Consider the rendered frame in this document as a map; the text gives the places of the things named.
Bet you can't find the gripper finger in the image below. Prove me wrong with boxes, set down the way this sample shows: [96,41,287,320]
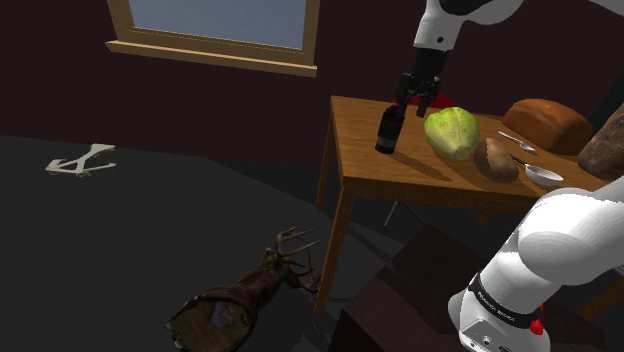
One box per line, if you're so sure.
[391,93,412,120]
[415,90,442,120]

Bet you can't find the red round object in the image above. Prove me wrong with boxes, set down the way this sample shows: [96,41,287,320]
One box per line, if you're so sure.
[392,91,456,111]

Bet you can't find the black bottle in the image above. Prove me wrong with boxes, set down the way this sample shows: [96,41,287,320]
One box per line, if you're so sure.
[374,104,406,156]

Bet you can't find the green cabbage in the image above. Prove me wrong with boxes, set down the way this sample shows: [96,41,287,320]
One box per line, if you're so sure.
[422,106,482,162]

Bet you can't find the wooden table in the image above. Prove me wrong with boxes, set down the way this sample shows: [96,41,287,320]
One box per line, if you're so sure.
[313,94,624,316]

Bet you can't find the brown potato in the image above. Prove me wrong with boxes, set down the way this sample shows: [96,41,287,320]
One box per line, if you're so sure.
[473,137,521,184]

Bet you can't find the silver spoon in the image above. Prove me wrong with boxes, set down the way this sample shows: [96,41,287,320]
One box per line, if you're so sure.
[497,130,537,153]

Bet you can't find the brown bread loaf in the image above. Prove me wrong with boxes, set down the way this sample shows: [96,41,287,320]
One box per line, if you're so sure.
[501,98,595,157]

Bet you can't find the dark maroon robot stand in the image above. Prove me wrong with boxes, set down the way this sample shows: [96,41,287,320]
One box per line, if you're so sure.
[327,224,608,352]

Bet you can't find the wooden framed window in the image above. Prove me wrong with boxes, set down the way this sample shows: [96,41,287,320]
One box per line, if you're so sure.
[104,0,322,79]

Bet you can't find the brown deer head trophy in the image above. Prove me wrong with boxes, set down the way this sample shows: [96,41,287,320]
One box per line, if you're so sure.
[165,225,324,352]

